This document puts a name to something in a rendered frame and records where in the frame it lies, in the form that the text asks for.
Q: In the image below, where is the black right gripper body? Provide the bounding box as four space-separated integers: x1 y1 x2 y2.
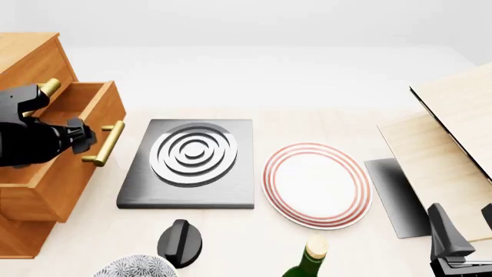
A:
429 255 492 277

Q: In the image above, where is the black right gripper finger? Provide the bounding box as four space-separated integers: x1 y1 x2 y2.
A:
480 202 492 231
427 202 477 262

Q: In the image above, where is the wooden cabinet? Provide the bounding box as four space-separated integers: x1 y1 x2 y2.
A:
0 32 127 260

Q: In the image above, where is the dark grey flat panel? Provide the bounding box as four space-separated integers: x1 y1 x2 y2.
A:
364 157 432 239

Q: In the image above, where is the pale wooden box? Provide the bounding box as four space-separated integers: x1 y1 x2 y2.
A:
377 62 492 243

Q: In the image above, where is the white plate with red rings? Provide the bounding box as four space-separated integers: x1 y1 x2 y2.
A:
261 142 374 231

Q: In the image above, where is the green bottle with cork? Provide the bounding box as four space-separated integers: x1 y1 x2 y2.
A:
281 233 330 277

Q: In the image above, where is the round black stove knob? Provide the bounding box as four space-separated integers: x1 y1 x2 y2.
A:
156 219 204 269

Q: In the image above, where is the flat black stove plate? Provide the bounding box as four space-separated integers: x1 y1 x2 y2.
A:
116 118 255 210

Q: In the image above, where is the patterned grey white bowl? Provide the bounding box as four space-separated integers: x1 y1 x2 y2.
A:
93 253 178 277

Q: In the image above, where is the long brass drawer handle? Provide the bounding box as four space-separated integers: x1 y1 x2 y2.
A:
81 120 126 168

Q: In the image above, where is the wooden drawer with long handle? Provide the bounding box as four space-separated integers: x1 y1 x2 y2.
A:
0 80 127 224

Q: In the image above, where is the short brass drawer handle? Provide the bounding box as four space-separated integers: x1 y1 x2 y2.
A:
22 78 62 118

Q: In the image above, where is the wooden drawer with short handle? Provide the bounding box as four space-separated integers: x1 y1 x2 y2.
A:
0 37 80 117

